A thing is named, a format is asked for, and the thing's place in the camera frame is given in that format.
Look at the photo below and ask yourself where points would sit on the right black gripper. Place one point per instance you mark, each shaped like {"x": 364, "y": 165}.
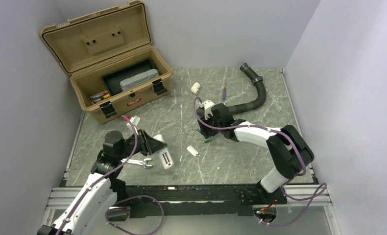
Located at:
{"x": 206, "y": 131}

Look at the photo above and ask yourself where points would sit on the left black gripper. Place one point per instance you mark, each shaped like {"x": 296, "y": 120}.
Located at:
{"x": 148, "y": 145}

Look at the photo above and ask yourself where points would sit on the white remote control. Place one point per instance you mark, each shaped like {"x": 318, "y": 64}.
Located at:
{"x": 164, "y": 154}

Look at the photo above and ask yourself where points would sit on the white battery cover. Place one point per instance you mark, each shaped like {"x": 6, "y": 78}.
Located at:
{"x": 193, "y": 151}

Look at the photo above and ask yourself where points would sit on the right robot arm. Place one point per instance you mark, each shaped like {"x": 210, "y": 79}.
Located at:
{"x": 289, "y": 152}

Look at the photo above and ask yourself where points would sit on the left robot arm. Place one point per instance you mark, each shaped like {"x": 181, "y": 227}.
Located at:
{"x": 103, "y": 189}

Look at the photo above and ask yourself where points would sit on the silver open-end wrench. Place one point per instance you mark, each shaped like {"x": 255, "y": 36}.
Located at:
{"x": 144, "y": 163}

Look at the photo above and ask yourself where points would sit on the white pipe fitting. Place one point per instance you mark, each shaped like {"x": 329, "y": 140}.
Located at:
{"x": 195, "y": 88}

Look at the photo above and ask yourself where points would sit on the grey plastic case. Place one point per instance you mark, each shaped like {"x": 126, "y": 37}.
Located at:
{"x": 138, "y": 79}

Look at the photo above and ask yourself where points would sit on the orange black tool in toolbox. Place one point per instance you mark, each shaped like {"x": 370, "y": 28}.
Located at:
{"x": 99, "y": 97}

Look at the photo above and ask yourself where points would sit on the black tray in toolbox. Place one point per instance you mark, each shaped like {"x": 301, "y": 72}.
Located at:
{"x": 113, "y": 79}

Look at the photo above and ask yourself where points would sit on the tan plastic toolbox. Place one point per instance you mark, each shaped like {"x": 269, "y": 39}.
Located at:
{"x": 105, "y": 41}

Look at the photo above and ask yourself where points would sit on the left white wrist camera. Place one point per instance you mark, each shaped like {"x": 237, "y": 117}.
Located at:
{"x": 131, "y": 122}

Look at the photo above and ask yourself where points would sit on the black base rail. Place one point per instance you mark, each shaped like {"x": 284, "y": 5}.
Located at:
{"x": 239, "y": 199}

